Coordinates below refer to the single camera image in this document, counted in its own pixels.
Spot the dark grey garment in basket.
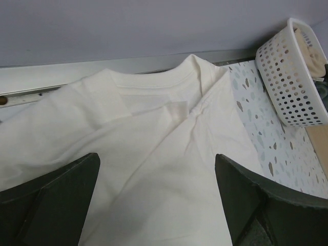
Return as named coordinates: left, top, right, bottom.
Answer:
left=314, top=80, right=327, bottom=100

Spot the white floral print t-shirt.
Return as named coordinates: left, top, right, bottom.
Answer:
left=1, top=55, right=262, bottom=245

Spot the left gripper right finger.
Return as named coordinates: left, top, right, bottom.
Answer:
left=215, top=154, right=327, bottom=245

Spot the white plastic laundry basket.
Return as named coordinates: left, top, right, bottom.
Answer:
left=255, top=18, right=327, bottom=127

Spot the wooden compartment organizer tray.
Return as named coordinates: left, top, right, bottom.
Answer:
left=306, top=125, right=328, bottom=169

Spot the beige garment in basket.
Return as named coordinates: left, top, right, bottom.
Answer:
left=294, top=28, right=327, bottom=82

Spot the aluminium rail frame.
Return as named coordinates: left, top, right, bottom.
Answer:
left=0, top=48, right=257, bottom=110

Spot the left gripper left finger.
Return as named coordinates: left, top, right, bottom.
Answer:
left=1, top=153, right=100, bottom=245

